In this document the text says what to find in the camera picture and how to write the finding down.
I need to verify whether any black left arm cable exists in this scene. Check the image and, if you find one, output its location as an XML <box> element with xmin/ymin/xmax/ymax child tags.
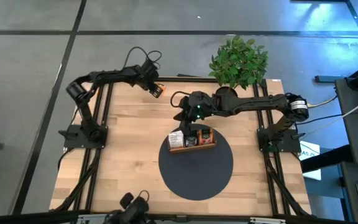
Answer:
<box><xmin>122</xmin><ymin>46</ymin><xmax>163</xmax><ymax>71</ymax></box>

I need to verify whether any white sign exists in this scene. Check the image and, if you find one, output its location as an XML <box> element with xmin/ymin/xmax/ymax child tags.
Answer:
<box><xmin>298</xmin><ymin>140</ymin><xmax>322</xmax><ymax>180</ymax></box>

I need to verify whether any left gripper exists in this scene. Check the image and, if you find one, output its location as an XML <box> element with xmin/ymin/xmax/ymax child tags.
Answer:
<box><xmin>135</xmin><ymin>60</ymin><xmax>164</xmax><ymax>98</ymax></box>

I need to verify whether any black aluminium table frame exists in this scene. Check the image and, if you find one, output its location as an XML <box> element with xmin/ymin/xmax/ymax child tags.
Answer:
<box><xmin>0</xmin><ymin>68</ymin><xmax>358</xmax><ymax>224</ymax></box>

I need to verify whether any orange peach tea packet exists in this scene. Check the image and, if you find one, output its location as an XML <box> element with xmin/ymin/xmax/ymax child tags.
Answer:
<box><xmin>198</xmin><ymin>128</ymin><xmax>215</xmax><ymax>146</ymax></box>

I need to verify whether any blackcurrant tea packet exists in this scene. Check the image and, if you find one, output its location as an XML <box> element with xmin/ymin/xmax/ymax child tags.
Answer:
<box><xmin>185</xmin><ymin>132</ymin><xmax>199</xmax><ymax>147</ymax></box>

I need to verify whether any black device with cable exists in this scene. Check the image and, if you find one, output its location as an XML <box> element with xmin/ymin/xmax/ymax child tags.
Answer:
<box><xmin>103</xmin><ymin>189</ymin><xmax>151</xmax><ymax>224</ymax></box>

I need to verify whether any white orange Tazo tea packet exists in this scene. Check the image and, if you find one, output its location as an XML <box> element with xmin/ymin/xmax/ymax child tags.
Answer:
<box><xmin>167</xmin><ymin>130</ymin><xmax>185</xmax><ymax>149</ymax></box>

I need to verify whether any green leafy tree plant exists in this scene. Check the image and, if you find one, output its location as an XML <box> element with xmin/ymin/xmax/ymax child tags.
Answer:
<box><xmin>208</xmin><ymin>35</ymin><xmax>269</xmax><ymax>91</ymax></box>

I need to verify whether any white cable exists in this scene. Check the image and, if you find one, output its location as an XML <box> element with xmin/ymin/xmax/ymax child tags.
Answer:
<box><xmin>303</xmin><ymin>93</ymin><xmax>358</xmax><ymax>134</ymax></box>

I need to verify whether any silver frame bracket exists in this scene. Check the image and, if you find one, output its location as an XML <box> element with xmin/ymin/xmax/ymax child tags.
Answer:
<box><xmin>78</xmin><ymin>213</ymin><xmax>108</xmax><ymax>222</ymax></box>
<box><xmin>249</xmin><ymin>217</ymin><xmax>287</xmax><ymax>224</ymax></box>

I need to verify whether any wooden tea box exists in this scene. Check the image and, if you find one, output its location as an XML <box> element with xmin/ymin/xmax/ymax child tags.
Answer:
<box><xmin>166</xmin><ymin>126</ymin><xmax>218</xmax><ymax>155</ymax></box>

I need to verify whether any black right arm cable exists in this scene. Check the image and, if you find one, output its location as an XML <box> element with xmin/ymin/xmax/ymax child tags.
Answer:
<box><xmin>170</xmin><ymin>90</ymin><xmax>193</xmax><ymax>109</ymax></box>

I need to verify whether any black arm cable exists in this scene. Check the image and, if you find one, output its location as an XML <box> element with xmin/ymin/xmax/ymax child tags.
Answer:
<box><xmin>122</xmin><ymin>46</ymin><xmax>163</xmax><ymax>71</ymax></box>
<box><xmin>170</xmin><ymin>90</ymin><xmax>193</xmax><ymax>109</ymax></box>

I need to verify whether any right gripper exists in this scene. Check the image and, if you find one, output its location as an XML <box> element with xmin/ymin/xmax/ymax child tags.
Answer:
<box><xmin>173</xmin><ymin>91</ymin><xmax>220</xmax><ymax>138</ymax></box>

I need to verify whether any black desk beam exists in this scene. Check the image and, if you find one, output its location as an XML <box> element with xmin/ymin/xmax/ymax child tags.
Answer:
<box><xmin>300</xmin><ymin>144</ymin><xmax>352</xmax><ymax>174</ymax></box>

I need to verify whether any black plant pot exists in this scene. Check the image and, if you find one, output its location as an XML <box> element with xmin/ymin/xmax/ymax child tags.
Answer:
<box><xmin>214</xmin><ymin>86</ymin><xmax>239</xmax><ymax>98</ymax></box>

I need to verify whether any black stand foot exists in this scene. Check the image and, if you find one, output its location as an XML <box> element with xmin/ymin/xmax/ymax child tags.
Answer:
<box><xmin>314</xmin><ymin>75</ymin><xmax>347</xmax><ymax>83</ymax></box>

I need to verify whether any dark grey desk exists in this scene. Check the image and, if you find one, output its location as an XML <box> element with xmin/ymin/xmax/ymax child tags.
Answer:
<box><xmin>334</xmin><ymin>77</ymin><xmax>358</xmax><ymax>224</ymax></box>

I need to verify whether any round dark woven placemat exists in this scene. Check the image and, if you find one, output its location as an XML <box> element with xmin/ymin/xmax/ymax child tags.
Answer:
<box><xmin>158</xmin><ymin>123</ymin><xmax>234</xmax><ymax>202</ymax></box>

